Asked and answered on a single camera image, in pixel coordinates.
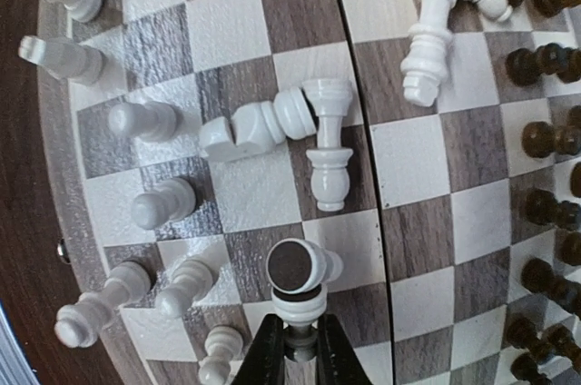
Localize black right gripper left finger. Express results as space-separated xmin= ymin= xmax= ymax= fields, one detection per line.
xmin=235 ymin=313 xmax=285 ymax=385

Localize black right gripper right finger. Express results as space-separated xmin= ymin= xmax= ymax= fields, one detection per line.
xmin=315 ymin=313 xmax=370 ymax=385

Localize white pawn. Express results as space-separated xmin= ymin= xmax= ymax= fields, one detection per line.
xmin=199 ymin=325 xmax=243 ymax=385
xmin=271 ymin=284 xmax=328 ymax=362
xmin=131 ymin=177 xmax=197 ymax=231
xmin=155 ymin=257 xmax=216 ymax=319

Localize white king chess piece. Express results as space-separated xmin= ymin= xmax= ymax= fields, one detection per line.
xmin=54 ymin=261 xmax=153 ymax=349

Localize wooden chess board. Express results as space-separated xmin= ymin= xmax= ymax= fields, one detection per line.
xmin=38 ymin=0 xmax=580 ymax=384

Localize pile of white chess pieces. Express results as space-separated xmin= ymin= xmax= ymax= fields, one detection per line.
xmin=197 ymin=0 xmax=514 ymax=293

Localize black chess pieces rows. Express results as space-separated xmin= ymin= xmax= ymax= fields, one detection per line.
xmin=491 ymin=0 xmax=580 ymax=384

